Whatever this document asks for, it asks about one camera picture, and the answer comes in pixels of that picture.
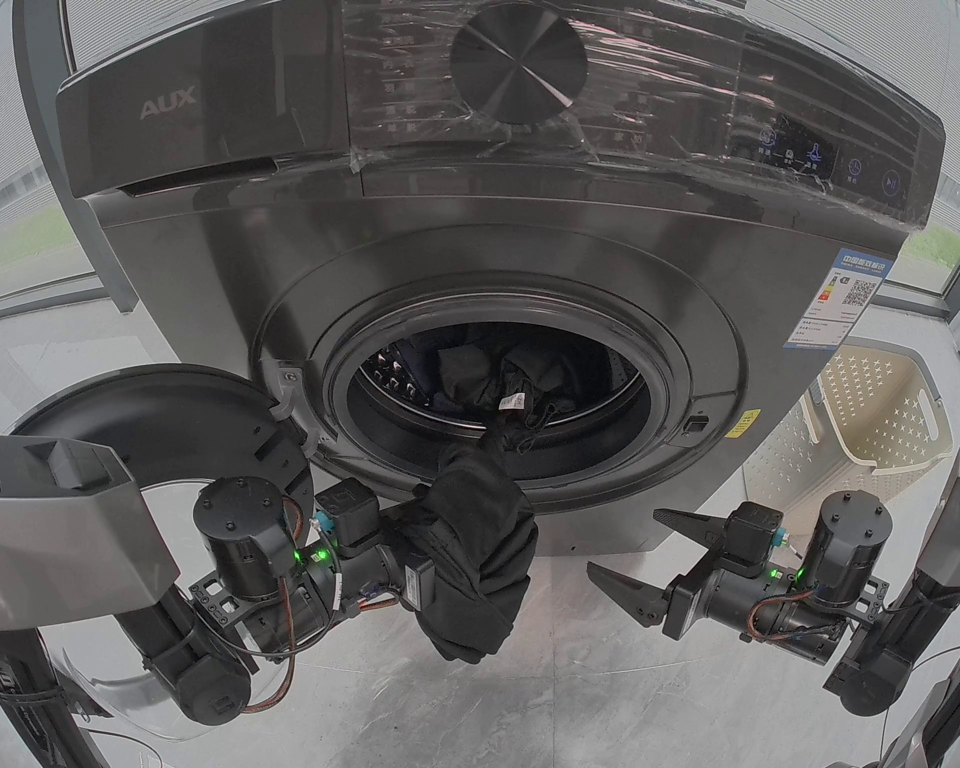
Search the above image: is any window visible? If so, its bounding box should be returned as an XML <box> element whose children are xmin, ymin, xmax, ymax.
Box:
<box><xmin>885</xmin><ymin>168</ymin><xmax>960</xmax><ymax>325</ymax></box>

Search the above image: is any cream laundry basket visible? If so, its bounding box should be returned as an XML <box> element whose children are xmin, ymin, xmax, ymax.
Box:
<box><xmin>742</xmin><ymin>337</ymin><xmax>951</xmax><ymax>543</ymax></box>

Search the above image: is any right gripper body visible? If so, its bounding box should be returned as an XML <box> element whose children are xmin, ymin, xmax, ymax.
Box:
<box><xmin>663</xmin><ymin>555</ymin><xmax>774</xmax><ymax>641</ymax></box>

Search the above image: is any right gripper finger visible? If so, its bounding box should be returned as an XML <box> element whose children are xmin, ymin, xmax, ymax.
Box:
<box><xmin>653</xmin><ymin>507</ymin><xmax>734</xmax><ymax>561</ymax></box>
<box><xmin>586</xmin><ymin>561</ymin><xmax>669</xmax><ymax>628</ymax></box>

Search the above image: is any black garment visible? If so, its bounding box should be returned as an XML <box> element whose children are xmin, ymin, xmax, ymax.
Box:
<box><xmin>411</xmin><ymin>414</ymin><xmax>541</xmax><ymax>666</ymax></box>

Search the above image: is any washing machine door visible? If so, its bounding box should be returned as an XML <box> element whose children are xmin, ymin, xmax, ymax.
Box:
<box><xmin>0</xmin><ymin>363</ymin><xmax>318</xmax><ymax>744</ymax></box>

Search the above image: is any heap of dark clothes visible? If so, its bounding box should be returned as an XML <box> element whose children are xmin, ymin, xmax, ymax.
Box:
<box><xmin>423</xmin><ymin>339</ymin><xmax>605</xmax><ymax>453</ymax></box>

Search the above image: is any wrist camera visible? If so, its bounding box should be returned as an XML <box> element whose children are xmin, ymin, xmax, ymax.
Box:
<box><xmin>313</xmin><ymin>483</ymin><xmax>385</xmax><ymax>558</ymax></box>
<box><xmin>721</xmin><ymin>502</ymin><xmax>790</xmax><ymax>580</ymax></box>

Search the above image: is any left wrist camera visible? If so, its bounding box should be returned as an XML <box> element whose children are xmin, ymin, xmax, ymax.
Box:
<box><xmin>313</xmin><ymin>483</ymin><xmax>385</xmax><ymax>558</ymax></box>

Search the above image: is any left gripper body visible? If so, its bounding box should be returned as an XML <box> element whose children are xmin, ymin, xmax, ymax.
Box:
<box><xmin>336</xmin><ymin>546</ymin><xmax>438</xmax><ymax>618</ymax></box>

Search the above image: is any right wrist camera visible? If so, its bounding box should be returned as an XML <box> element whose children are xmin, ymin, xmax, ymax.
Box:
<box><xmin>721</xmin><ymin>502</ymin><xmax>790</xmax><ymax>580</ymax></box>

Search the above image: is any grey washing machine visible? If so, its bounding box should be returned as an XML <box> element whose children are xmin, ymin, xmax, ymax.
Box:
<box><xmin>54</xmin><ymin>0</ymin><xmax>948</xmax><ymax>558</ymax></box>

